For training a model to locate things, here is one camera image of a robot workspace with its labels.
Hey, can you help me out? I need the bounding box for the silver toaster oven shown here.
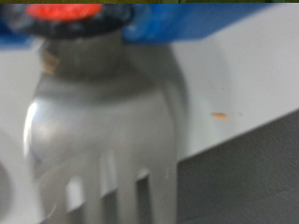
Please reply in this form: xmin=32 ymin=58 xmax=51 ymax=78
xmin=0 ymin=3 xmax=299 ymax=224

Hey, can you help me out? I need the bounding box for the metal spatula with blue block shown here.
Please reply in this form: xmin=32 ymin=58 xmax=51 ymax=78
xmin=0 ymin=3 xmax=272 ymax=224

